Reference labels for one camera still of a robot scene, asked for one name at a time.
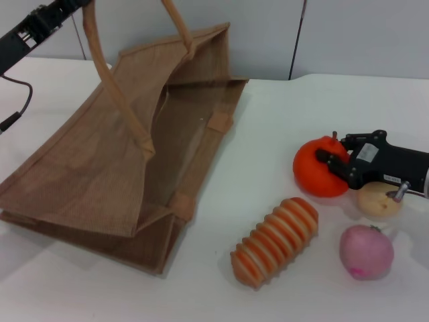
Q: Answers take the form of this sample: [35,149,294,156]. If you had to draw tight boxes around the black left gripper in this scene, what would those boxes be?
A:
[0,0,92,76]

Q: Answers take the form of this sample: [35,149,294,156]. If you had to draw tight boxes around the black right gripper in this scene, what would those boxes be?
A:
[314,129,429,199]

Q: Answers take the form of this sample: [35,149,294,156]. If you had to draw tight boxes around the orange toy fruit with stem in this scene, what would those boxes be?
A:
[292,131,351,198]

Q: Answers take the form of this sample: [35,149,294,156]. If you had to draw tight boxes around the brown jute handbag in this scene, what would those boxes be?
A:
[0,0,249,278]

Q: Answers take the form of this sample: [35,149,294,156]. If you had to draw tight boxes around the beige toy fruit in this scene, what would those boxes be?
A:
[356,182,405,219]

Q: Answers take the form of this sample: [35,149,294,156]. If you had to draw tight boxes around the pink toy fruit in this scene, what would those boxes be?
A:
[339,224,395,281]

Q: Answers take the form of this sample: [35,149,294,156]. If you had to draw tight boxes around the striped orange toy bread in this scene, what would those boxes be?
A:
[229,197,320,288]

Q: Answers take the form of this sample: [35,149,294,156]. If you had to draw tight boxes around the thin wall joint strip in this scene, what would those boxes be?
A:
[75,9,87,62]
[288,0,308,81]

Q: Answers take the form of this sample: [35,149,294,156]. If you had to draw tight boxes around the right arm cable with plug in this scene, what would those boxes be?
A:
[385,180,429,203]

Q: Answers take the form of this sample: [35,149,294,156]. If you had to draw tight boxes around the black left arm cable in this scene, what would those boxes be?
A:
[0,75,34,136]

